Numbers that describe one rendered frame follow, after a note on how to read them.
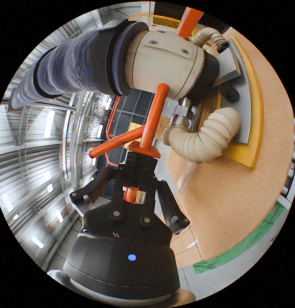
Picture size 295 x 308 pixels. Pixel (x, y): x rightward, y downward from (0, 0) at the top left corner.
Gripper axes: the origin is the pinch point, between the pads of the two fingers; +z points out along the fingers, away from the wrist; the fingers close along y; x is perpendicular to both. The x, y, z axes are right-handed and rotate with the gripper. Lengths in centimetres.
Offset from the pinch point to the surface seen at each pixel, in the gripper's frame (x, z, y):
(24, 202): -152, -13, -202
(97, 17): 677, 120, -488
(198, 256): -63, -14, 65
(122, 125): 15, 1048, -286
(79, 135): -96, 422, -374
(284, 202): 8, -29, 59
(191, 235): -61, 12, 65
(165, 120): 45, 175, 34
